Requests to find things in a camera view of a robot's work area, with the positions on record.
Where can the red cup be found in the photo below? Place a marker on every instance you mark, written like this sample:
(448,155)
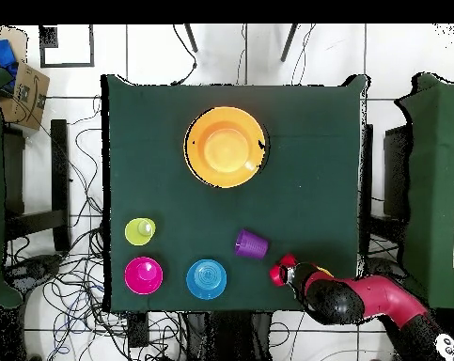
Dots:
(276,276)

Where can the purple cup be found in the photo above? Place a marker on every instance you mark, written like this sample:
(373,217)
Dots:
(253,244)

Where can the large orange bowl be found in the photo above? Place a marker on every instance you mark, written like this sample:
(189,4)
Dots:
(226,150)

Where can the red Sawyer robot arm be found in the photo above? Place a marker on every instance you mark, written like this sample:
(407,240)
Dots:
(380,297)

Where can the orange yellow cup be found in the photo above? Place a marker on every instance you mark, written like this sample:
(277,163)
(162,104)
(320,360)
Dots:
(325,270)

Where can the small blue bowl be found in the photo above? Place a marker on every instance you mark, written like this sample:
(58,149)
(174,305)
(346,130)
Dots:
(206,280)

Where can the dark grey floor device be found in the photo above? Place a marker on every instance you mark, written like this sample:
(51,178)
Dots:
(380,267)

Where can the dark green tablecloth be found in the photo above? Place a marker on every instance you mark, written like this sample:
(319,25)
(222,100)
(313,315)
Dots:
(305,169)

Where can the small red bowl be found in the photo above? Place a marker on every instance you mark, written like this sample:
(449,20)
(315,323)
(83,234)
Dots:
(144,276)

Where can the pale yellow translucent cup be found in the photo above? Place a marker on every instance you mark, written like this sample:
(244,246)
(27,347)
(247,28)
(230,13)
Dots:
(136,233)

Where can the black power strip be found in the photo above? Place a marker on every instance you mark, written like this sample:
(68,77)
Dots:
(138,331)

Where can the black tripod leg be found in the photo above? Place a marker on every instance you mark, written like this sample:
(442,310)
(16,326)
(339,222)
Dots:
(191,37)
(289,43)

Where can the black metal stand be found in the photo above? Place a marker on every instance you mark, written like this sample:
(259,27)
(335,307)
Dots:
(60,169)

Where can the black floor device with knob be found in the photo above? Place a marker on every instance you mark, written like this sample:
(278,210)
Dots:
(34,269)

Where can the cardboard box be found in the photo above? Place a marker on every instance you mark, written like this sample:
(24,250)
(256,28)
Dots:
(31,94)

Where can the flat cardboard sheet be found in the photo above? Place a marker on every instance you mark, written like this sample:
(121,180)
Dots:
(18,37)

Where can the blue bag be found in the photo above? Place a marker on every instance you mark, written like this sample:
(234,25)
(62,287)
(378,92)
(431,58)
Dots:
(3,50)

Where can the black square floor frame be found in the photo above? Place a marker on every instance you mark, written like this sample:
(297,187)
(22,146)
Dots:
(66,65)

